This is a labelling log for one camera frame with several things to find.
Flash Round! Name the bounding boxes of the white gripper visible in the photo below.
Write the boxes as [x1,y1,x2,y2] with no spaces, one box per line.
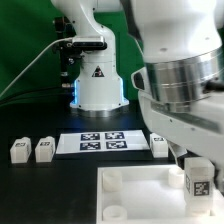
[137,90,224,194]

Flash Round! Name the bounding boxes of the white square tabletop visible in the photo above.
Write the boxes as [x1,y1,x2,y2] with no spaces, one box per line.
[96,165,224,224]

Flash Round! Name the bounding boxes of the black camera stand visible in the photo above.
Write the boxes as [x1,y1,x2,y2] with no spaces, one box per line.
[53,17,81,88]

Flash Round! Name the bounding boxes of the white cable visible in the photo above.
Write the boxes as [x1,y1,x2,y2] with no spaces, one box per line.
[0,37,76,98]

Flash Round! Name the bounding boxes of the black cables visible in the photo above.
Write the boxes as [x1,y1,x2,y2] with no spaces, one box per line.
[0,87,73,108]

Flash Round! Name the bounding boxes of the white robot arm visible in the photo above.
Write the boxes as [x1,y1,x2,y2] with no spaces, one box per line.
[51,0,224,178]

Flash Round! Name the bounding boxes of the white marker base sheet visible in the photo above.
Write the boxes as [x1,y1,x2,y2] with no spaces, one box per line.
[56,130,149,154]

